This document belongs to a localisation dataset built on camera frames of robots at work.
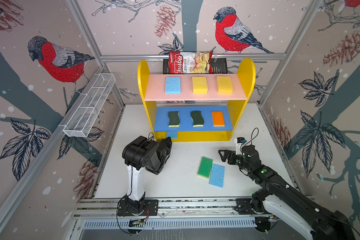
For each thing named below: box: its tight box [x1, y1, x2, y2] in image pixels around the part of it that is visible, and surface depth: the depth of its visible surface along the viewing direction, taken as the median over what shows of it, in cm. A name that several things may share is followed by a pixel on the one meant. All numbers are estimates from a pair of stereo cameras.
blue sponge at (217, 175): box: [209, 163, 225, 188], surface depth 85 cm
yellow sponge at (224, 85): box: [216, 76, 234, 95], surface depth 73 cm
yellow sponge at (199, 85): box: [192, 76, 208, 94], surface depth 71 cm
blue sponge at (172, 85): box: [165, 76, 181, 94], surface depth 74 cm
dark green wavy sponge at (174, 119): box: [168, 111, 181, 127], surface depth 93 cm
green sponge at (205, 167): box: [197, 156, 213, 179], surface depth 87 cm
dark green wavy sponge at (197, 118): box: [190, 110, 204, 127], surface depth 94 cm
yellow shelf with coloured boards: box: [137, 57, 256, 142], surface depth 78 cm
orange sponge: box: [211, 111, 225, 127], surface depth 94 cm
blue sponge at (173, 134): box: [167, 131, 178, 139], surface depth 102 cm
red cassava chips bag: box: [168, 50, 214, 75], surface depth 90 cm
